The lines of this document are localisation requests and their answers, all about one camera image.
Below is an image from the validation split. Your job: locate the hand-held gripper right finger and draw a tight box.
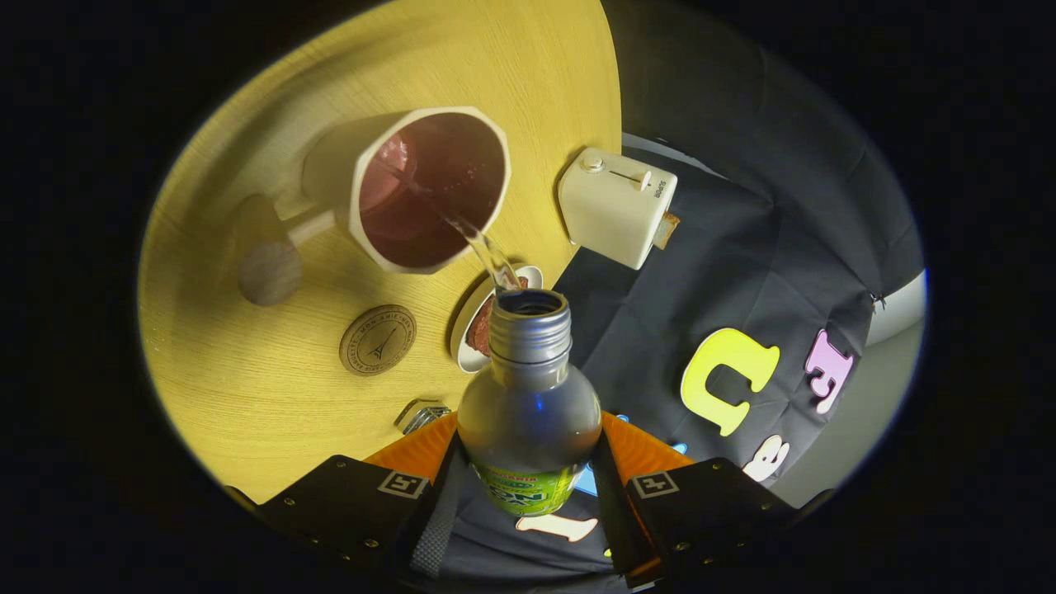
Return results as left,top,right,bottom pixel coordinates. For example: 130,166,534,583
590,410,834,591

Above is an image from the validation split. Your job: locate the clear juice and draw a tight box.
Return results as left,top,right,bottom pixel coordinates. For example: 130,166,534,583
388,165,522,291

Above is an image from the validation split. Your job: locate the wooden table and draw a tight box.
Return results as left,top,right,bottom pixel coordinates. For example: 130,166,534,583
138,0,624,504

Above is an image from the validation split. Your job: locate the cream cup with wooden handle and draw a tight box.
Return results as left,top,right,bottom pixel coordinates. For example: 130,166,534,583
238,106,512,308

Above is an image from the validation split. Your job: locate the black backdrop cloth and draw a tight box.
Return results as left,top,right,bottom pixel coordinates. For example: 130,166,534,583
437,0,925,594

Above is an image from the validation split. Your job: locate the small white plate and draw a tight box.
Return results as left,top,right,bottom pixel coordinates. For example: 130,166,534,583
450,265,545,374

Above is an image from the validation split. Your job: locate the cream toy toaster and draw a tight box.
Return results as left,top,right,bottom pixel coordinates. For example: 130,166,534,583
558,147,679,271

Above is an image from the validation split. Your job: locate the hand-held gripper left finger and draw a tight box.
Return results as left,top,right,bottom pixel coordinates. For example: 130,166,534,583
227,410,464,582

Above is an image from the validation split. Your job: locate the brown food piece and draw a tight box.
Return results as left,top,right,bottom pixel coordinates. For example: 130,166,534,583
464,276,529,357

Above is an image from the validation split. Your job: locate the round cork coaster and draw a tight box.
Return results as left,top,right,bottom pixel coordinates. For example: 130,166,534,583
339,304,417,377

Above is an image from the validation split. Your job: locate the silver bottle with green label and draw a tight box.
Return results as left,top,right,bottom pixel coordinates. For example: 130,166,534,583
456,289,603,518

